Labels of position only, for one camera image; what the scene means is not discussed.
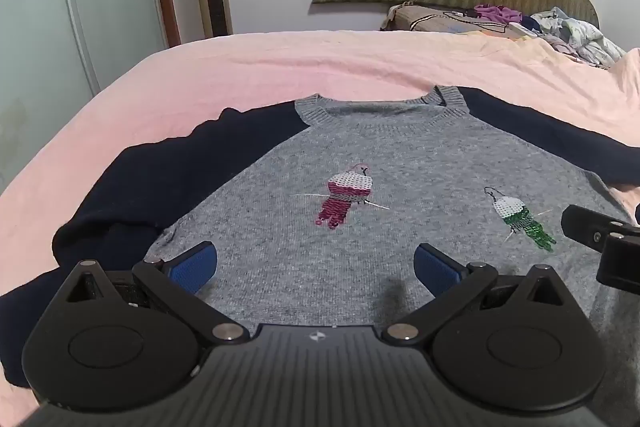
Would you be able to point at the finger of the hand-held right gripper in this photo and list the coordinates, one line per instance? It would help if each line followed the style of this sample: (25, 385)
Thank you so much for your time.
(582, 224)
(622, 264)

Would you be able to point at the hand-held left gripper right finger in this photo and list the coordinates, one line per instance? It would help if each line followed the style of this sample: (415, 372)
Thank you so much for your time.
(437, 272)

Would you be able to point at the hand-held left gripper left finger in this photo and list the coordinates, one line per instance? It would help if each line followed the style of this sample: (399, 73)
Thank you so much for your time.
(192, 269)

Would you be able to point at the grey sweater with navy sleeves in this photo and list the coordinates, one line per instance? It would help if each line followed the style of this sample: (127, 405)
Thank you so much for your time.
(390, 147)

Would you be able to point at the pile of patterned clothes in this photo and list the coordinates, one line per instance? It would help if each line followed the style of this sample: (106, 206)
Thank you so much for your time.
(580, 34)

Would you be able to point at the pink bed sheet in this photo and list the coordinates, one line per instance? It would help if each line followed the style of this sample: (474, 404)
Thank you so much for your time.
(210, 72)

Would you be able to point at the purple cloth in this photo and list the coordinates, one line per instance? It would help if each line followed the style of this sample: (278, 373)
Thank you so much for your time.
(495, 13)

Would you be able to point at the brown woven pillow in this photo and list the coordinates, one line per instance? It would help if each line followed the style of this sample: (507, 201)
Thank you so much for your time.
(425, 19)

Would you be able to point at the frosted glass wardrobe door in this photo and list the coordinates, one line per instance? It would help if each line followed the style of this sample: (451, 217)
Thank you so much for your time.
(50, 7)

